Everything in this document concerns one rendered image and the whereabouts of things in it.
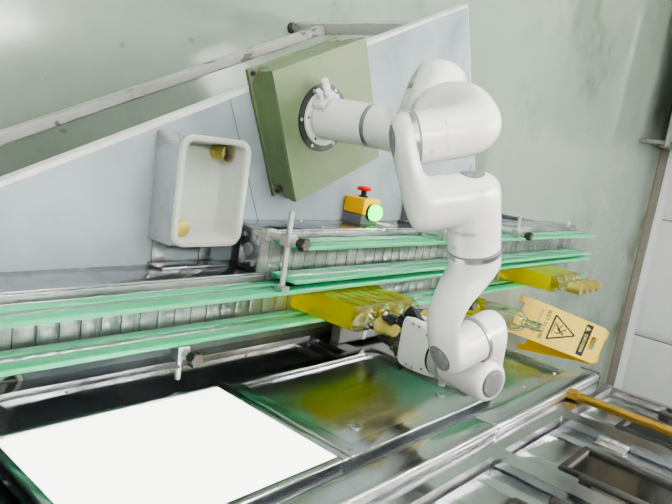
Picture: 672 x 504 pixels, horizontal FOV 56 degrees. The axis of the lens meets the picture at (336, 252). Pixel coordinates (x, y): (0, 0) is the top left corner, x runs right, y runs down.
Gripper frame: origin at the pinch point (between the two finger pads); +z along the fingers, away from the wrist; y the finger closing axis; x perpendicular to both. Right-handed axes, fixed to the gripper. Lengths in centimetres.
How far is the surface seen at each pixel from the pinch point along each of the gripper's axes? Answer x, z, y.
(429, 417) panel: 0.8, -16.1, -12.0
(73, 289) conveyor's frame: 60, 13, 5
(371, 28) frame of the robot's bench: -45, 88, 75
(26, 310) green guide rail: 68, 7, 4
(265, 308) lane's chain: 16.8, 23.7, -2.5
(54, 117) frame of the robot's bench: 53, 85, 31
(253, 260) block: 21.4, 23.7, 8.5
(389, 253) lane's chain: -25.1, 34.8, 8.8
